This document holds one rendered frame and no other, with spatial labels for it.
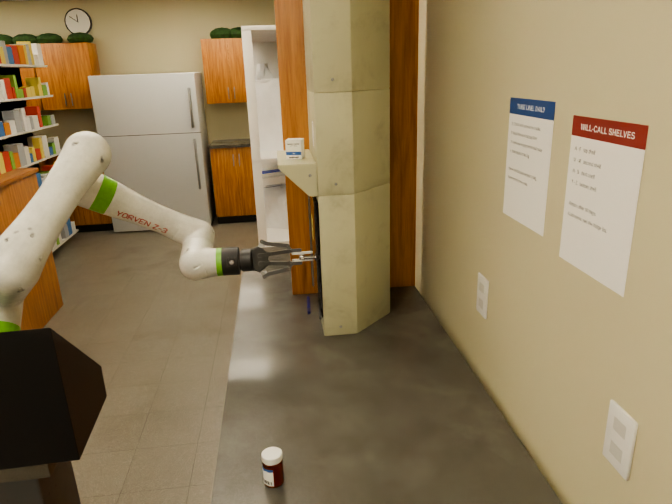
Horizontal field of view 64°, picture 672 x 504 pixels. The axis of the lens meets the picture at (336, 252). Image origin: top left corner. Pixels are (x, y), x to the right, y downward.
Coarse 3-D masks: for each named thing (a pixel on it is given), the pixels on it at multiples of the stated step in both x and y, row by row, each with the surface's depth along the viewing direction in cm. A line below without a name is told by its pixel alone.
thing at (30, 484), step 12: (60, 468) 146; (72, 468) 154; (24, 480) 131; (36, 480) 132; (48, 480) 138; (60, 480) 145; (72, 480) 153; (0, 492) 131; (12, 492) 132; (24, 492) 132; (36, 492) 133; (48, 492) 137; (60, 492) 145; (72, 492) 153
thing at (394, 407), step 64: (256, 320) 192; (320, 320) 190; (384, 320) 188; (256, 384) 152; (320, 384) 151; (384, 384) 150; (448, 384) 149; (256, 448) 126; (320, 448) 126; (384, 448) 125; (448, 448) 124; (512, 448) 124
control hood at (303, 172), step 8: (280, 152) 185; (280, 160) 168; (288, 160) 168; (296, 160) 167; (304, 160) 167; (312, 160) 166; (280, 168) 160; (288, 168) 160; (296, 168) 160; (304, 168) 161; (312, 168) 161; (288, 176) 161; (296, 176) 161; (304, 176) 161; (312, 176) 162; (296, 184) 162; (304, 184) 162; (312, 184) 162; (312, 192) 163
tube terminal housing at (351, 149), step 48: (336, 96) 155; (384, 96) 168; (336, 144) 160; (384, 144) 173; (336, 192) 164; (384, 192) 178; (336, 240) 169; (384, 240) 183; (336, 288) 174; (384, 288) 188
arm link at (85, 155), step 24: (72, 144) 146; (96, 144) 148; (72, 168) 142; (96, 168) 148; (48, 192) 136; (72, 192) 140; (24, 216) 131; (48, 216) 133; (0, 240) 125; (24, 240) 127; (48, 240) 132; (0, 264) 121; (24, 264) 124; (0, 288) 123; (24, 288) 126
